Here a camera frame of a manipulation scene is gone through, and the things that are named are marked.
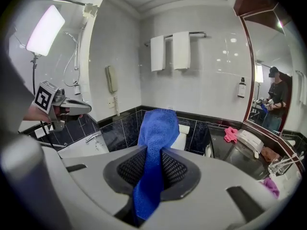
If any white hanging towel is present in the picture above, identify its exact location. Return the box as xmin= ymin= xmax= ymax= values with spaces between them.
xmin=150 ymin=35 xmax=166 ymax=72
xmin=172 ymin=31 xmax=191 ymax=71

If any chrome shower hose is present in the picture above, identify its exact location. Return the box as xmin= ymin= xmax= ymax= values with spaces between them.
xmin=62 ymin=31 xmax=81 ymax=87

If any pink cloth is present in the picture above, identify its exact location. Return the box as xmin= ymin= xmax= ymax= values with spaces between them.
xmin=224 ymin=126 xmax=238 ymax=143

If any marble vanity counter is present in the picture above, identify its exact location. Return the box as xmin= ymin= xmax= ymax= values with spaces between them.
xmin=208 ymin=126 xmax=303 ymax=201

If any white ceramic toilet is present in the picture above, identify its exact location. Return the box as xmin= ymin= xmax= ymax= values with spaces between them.
xmin=171 ymin=125 xmax=190 ymax=153

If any purple cloth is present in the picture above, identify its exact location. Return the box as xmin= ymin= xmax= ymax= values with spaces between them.
xmin=262 ymin=177 xmax=280 ymax=198

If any chrome grab bar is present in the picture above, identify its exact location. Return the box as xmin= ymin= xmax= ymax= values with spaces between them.
xmin=35 ymin=141 xmax=68 ymax=148

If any wood-framed wall mirror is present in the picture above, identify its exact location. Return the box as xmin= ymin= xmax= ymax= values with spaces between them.
xmin=239 ymin=2 xmax=307 ymax=141

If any wall soap dispenser bottle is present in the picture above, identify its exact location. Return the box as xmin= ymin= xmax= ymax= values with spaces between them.
xmin=237 ymin=77 xmax=247 ymax=98

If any brown cloth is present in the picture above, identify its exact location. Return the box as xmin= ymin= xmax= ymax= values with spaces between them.
xmin=260 ymin=146 xmax=280 ymax=162

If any chrome towel rail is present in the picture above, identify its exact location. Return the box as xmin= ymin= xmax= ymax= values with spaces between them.
xmin=143 ymin=31 xmax=207 ymax=47

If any beige wall telephone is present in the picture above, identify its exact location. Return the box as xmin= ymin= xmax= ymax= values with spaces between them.
xmin=105 ymin=65 xmax=120 ymax=116

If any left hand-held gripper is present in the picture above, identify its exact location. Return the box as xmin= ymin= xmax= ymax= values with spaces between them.
xmin=34 ymin=80 xmax=93 ymax=132

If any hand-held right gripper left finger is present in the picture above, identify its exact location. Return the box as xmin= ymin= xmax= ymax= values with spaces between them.
xmin=42 ymin=145 xmax=146 ymax=230

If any white bathtub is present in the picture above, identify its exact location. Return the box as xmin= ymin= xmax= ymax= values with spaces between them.
xmin=19 ymin=126 xmax=110 ymax=159

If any blue cleaning cloth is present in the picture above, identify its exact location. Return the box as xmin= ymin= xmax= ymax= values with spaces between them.
xmin=132 ymin=108 xmax=180 ymax=221

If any white light panel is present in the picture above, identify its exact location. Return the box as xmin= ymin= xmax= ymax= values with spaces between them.
xmin=25 ymin=5 xmax=66 ymax=57

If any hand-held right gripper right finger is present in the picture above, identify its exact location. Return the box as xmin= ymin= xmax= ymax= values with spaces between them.
xmin=146 ymin=149 xmax=297 ymax=230

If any chrome bathtub faucet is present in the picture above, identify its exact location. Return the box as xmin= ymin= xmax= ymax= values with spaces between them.
xmin=85 ymin=132 xmax=103 ymax=150

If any clear drinking glass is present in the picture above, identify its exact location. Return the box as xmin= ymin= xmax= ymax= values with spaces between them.
xmin=268 ymin=156 xmax=292 ymax=174

